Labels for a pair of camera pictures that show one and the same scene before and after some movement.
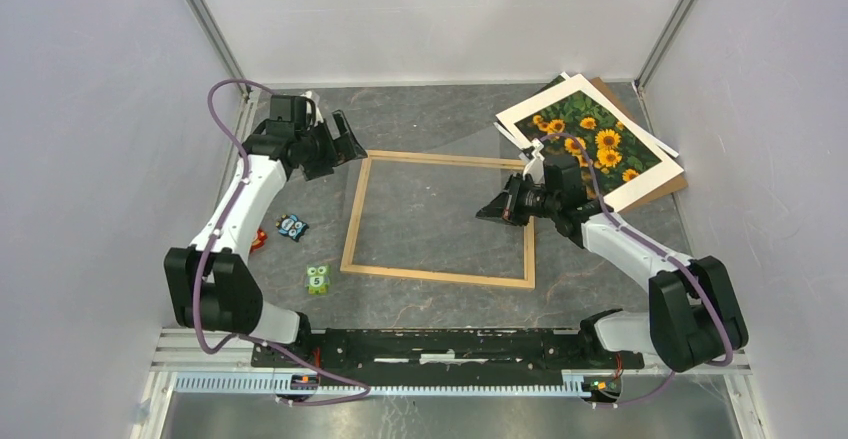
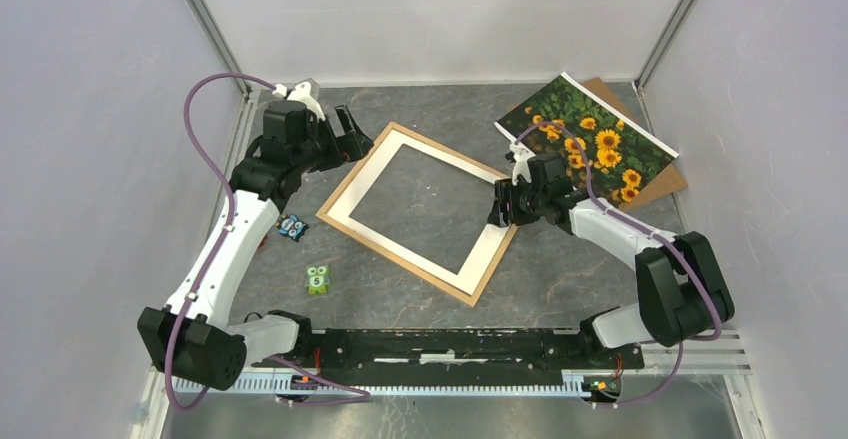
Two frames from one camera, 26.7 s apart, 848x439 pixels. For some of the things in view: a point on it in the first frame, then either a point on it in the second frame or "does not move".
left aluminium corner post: x=199 y=5 does not move
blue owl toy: x=291 y=226 does not move
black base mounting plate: x=449 y=356 does not move
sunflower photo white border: x=629 y=163 → x=350 y=200
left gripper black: x=341 y=150 does not move
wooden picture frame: x=347 y=264 → x=478 y=267
